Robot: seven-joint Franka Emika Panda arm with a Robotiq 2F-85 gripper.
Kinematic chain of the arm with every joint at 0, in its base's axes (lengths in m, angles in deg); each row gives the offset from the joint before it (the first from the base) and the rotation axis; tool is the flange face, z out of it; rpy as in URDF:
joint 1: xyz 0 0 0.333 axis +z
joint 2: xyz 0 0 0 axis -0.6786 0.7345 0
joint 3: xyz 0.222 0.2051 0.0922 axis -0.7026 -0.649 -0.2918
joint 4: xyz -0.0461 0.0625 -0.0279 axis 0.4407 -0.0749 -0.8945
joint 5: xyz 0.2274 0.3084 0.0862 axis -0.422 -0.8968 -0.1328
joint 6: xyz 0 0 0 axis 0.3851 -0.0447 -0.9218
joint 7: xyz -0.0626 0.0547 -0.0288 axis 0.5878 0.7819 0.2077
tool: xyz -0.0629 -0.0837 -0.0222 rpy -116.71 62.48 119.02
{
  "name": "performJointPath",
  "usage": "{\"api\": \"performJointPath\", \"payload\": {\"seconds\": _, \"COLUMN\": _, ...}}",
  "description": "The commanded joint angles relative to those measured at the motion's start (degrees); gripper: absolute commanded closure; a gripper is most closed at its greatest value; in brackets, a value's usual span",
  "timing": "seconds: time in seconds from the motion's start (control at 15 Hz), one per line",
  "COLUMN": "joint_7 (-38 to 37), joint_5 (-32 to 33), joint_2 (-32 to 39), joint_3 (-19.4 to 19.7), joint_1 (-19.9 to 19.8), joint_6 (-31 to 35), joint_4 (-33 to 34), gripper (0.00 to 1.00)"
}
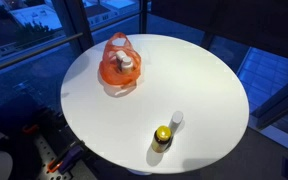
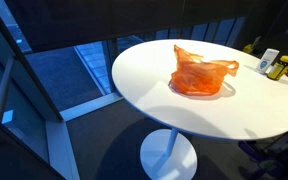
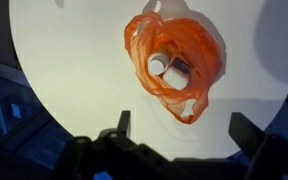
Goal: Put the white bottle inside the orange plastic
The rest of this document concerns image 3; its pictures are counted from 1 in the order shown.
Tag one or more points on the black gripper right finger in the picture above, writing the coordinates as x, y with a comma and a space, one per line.
247, 136

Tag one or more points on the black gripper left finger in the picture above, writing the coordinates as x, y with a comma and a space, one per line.
124, 124

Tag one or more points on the orange plastic bag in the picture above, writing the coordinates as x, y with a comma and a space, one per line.
182, 38

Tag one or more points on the white cup in bag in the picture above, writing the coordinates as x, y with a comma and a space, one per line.
175, 78

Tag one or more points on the dark item in bag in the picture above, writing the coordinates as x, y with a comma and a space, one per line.
181, 65

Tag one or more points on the white tube in bag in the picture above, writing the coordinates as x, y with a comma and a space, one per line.
158, 63

